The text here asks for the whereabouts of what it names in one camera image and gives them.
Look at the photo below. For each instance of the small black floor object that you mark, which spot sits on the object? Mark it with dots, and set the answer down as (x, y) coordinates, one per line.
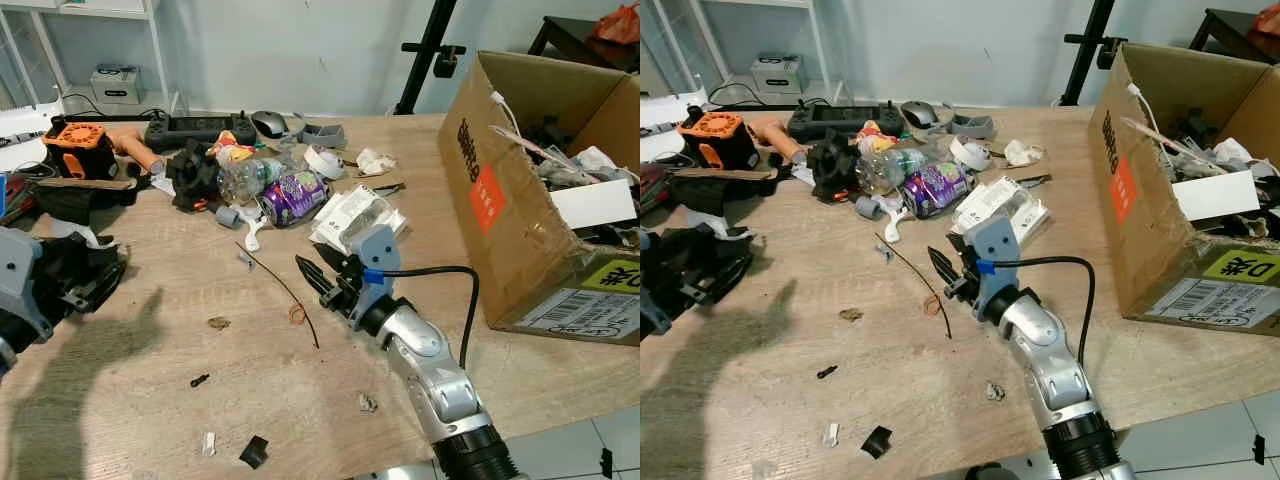
(606, 463)
(1258, 450)

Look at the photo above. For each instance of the grey computer mouse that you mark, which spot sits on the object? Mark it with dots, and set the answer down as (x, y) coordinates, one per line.
(920, 114)
(270, 124)

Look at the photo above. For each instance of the colourful snack packet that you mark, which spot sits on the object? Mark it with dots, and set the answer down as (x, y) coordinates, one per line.
(230, 150)
(878, 138)

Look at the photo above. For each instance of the dark side table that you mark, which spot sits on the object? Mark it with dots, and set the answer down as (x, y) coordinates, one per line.
(570, 40)
(1225, 25)

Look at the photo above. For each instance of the black tape piece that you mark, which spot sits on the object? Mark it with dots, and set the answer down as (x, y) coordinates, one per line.
(253, 452)
(877, 442)

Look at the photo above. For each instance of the brown dry scrap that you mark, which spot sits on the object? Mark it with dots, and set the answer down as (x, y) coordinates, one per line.
(218, 323)
(850, 314)

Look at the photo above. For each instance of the white crumpled tissue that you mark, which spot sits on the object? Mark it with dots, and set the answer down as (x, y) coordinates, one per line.
(1023, 153)
(375, 161)

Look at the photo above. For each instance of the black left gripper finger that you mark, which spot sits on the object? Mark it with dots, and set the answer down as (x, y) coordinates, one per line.
(715, 242)
(95, 290)
(90, 250)
(722, 280)

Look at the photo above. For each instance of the small black screw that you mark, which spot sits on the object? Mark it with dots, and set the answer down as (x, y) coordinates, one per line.
(826, 372)
(199, 380)

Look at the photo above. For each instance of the small grey cylinder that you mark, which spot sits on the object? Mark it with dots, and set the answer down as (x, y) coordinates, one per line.
(869, 208)
(228, 217)

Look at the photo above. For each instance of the white metal shelf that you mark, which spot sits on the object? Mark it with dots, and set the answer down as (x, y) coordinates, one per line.
(820, 45)
(155, 50)

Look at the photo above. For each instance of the orange and black fan unit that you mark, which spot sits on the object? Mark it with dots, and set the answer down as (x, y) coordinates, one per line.
(80, 150)
(718, 140)

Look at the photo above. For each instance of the orange plastic cylinder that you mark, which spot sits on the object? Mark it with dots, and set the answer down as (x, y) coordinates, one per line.
(135, 150)
(778, 138)

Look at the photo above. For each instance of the black handheld controller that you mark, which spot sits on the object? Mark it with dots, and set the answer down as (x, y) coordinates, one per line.
(200, 130)
(845, 120)

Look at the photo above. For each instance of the white plastic packaging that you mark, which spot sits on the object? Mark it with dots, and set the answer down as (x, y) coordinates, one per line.
(995, 205)
(350, 215)

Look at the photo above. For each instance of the clear plastic bottle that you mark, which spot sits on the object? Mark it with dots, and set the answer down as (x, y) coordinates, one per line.
(890, 170)
(248, 180)

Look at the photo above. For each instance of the black gear shaped part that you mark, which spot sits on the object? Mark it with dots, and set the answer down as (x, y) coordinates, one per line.
(192, 175)
(832, 165)

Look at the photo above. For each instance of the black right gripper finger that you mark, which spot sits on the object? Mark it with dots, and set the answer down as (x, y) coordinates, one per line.
(945, 262)
(314, 271)
(955, 290)
(338, 300)

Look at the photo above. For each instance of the orange plastic bag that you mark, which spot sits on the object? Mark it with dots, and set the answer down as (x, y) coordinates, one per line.
(618, 25)
(1265, 18)

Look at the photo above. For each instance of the brown cardboard box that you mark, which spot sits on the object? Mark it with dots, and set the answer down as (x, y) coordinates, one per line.
(1150, 220)
(510, 220)

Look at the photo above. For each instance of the grey box device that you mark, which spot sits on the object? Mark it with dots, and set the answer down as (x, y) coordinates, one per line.
(777, 75)
(117, 85)

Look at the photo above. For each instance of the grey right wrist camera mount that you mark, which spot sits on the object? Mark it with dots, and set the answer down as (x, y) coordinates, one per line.
(377, 255)
(995, 245)

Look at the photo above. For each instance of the purple crushed can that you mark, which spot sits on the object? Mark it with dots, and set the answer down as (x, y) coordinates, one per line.
(295, 198)
(938, 190)

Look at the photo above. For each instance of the black tripod stand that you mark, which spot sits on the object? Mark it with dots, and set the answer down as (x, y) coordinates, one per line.
(425, 55)
(1088, 45)

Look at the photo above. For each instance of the black cloth bundle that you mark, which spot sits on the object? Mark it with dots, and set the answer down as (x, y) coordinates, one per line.
(80, 205)
(720, 195)

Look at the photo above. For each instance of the white paper sheet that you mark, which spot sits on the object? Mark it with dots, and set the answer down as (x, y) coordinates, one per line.
(1215, 195)
(595, 203)

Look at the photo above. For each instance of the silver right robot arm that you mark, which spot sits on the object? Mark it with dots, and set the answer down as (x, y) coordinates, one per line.
(1050, 365)
(430, 370)

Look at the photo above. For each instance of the grey plastic bracket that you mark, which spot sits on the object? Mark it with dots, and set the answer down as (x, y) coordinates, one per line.
(322, 136)
(972, 126)

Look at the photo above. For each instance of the white tape roll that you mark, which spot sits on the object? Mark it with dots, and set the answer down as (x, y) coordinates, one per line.
(968, 153)
(322, 162)

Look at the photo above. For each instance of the orange rubber band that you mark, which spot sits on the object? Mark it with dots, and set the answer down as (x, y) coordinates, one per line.
(932, 305)
(298, 315)

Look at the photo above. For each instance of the grey crumpled scrap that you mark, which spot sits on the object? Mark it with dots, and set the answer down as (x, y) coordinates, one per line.
(994, 392)
(368, 403)

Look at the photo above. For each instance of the small white scrap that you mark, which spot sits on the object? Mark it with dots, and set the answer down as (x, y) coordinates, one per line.
(209, 445)
(832, 435)

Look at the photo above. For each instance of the white plastic spoon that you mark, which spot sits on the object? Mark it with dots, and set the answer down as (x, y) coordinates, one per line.
(895, 225)
(252, 232)

